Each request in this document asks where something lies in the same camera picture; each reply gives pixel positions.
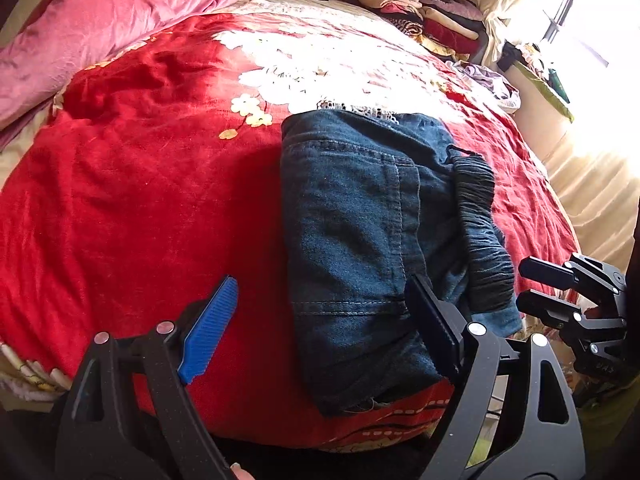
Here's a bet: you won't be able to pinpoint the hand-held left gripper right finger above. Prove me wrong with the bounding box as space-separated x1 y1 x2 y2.
403 274 587 480

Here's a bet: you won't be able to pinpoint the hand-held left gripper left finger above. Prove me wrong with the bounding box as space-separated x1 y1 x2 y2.
55 274 241 480

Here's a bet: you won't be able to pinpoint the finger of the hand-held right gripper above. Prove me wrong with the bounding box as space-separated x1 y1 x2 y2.
518 256 581 292
515 290 584 332

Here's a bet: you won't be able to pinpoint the blue denim pants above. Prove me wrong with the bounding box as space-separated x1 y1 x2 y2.
280 107 524 417

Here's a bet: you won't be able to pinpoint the cream curtain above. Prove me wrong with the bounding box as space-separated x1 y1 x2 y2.
479 0 640 262

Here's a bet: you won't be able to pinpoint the red floral blanket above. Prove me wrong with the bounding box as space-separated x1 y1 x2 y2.
0 0 582 455

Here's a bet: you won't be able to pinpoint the green trimmed cream cloth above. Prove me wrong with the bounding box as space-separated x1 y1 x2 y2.
514 54 576 124

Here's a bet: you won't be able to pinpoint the purple crumpled cloth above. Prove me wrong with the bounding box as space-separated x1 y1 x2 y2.
449 60 522 114

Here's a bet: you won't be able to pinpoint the pile of folded clothes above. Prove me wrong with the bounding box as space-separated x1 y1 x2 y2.
356 0 489 59

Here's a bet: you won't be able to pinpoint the pink quilt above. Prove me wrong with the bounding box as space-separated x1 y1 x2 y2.
0 0 257 132

